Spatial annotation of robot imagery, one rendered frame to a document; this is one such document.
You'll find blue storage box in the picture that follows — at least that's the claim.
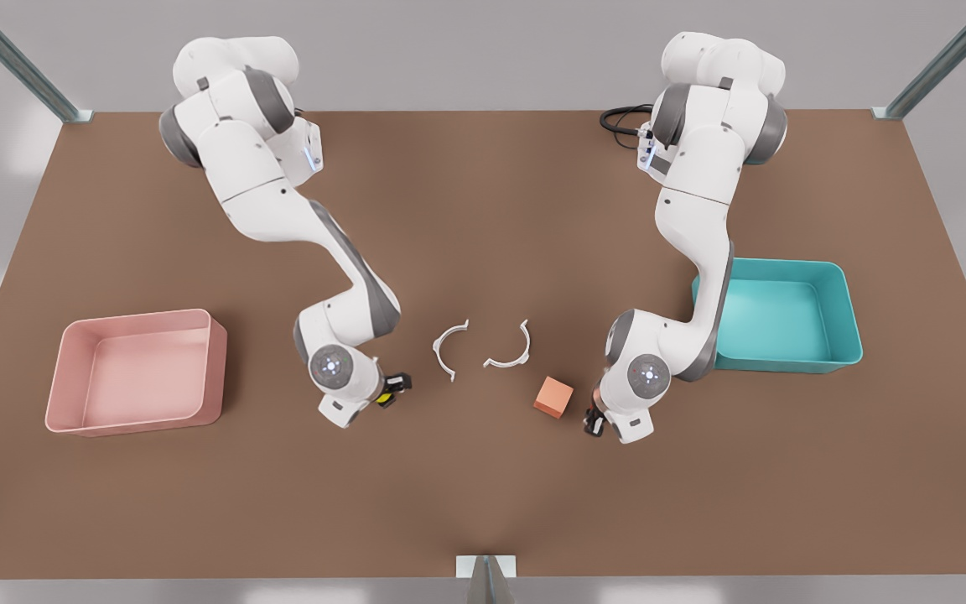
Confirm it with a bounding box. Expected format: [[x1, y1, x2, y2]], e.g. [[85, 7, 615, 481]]
[[692, 258, 864, 375]]

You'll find pink storage box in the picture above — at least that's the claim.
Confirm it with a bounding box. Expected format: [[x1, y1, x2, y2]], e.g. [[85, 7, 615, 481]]
[[45, 309, 228, 437]]

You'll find orange cube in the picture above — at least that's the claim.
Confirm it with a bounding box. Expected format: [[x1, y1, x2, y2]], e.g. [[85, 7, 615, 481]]
[[532, 377, 575, 419]]

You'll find white curved clip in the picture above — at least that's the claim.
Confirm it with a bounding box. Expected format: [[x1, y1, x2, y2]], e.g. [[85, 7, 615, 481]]
[[483, 320, 531, 370], [433, 320, 470, 383]]

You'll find silver frame post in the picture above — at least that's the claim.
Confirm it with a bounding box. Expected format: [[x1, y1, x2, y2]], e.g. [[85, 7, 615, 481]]
[[871, 0, 966, 120], [456, 555, 517, 604], [0, 0, 95, 125]]

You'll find black cable loop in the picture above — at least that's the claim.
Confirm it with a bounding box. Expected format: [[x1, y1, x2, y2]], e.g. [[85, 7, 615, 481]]
[[600, 105, 657, 153]]

